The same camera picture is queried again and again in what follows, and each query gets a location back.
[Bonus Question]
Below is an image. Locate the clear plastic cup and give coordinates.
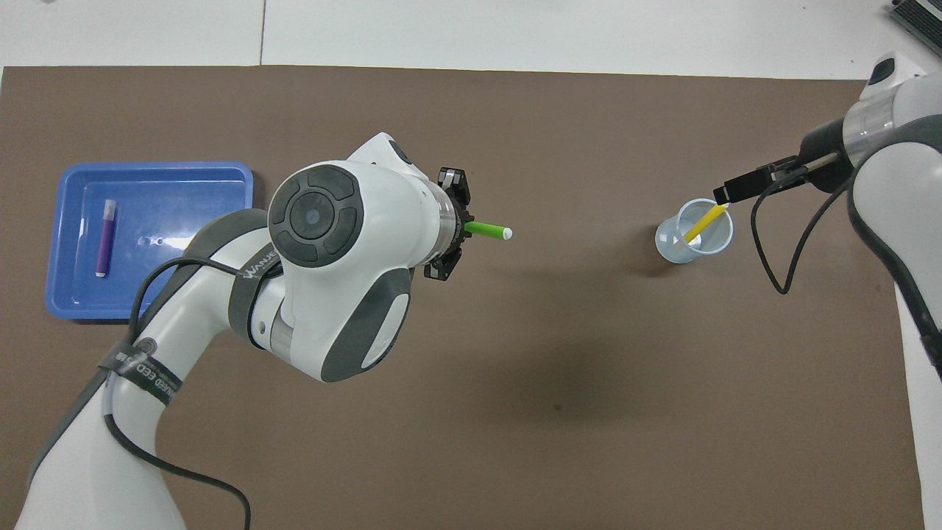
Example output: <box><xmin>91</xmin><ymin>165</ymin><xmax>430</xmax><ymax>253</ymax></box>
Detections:
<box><xmin>655</xmin><ymin>197</ymin><xmax>734</xmax><ymax>264</ymax></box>

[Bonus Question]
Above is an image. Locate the grey ribbed device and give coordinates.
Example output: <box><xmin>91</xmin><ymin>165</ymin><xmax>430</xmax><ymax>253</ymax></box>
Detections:
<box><xmin>887</xmin><ymin>0</ymin><xmax>942</xmax><ymax>56</ymax></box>

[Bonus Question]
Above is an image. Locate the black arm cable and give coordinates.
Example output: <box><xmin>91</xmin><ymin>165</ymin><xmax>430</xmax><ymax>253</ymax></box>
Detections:
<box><xmin>103</xmin><ymin>256</ymin><xmax>252</xmax><ymax>530</ymax></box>
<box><xmin>751</xmin><ymin>151</ymin><xmax>858</xmax><ymax>295</ymax></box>

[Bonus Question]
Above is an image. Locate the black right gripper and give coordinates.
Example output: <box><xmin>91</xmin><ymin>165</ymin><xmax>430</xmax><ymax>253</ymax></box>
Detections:
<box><xmin>712</xmin><ymin>119</ymin><xmax>854</xmax><ymax>205</ymax></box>

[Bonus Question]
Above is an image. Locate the yellow pen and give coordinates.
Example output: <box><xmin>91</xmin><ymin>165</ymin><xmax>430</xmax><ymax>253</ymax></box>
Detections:
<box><xmin>683</xmin><ymin>205</ymin><xmax>729</xmax><ymax>244</ymax></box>

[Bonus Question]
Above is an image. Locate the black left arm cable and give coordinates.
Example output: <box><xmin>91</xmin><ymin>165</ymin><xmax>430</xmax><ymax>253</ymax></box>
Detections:
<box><xmin>103</xmin><ymin>256</ymin><xmax>252</xmax><ymax>530</ymax></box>

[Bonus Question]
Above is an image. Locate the brown table mat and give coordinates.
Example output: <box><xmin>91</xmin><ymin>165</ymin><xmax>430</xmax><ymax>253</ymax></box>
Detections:
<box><xmin>0</xmin><ymin>65</ymin><xmax>927</xmax><ymax>530</ymax></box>

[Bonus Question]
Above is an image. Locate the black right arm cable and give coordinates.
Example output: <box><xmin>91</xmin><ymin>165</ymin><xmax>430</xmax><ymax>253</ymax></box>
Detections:
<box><xmin>751</xmin><ymin>151</ymin><xmax>858</xmax><ymax>295</ymax></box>

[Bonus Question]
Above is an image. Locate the purple pen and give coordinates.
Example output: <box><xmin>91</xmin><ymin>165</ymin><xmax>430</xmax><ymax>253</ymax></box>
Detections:
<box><xmin>94</xmin><ymin>199</ymin><xmax>118</xmax><ymax>278</ymax></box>

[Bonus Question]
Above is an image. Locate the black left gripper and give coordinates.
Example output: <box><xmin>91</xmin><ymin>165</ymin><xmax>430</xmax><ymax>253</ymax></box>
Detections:
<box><xmin>425</xmin><ymin>168</ymin><xmax>473</xmax><ymax>280</ymax></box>

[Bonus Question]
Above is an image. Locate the green pen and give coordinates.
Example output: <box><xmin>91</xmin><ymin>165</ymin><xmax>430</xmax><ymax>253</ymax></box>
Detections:
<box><xmin>464</xmin><ymin>221</ymin><xmax>514</xmax><ymax>241</ymax></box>

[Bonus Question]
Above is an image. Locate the blue plastic tray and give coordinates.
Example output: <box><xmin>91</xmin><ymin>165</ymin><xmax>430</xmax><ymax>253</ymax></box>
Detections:
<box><xmin>46</xmin><ymin>161</ymin><xmax>255</xmax><ymax>322</ymax></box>

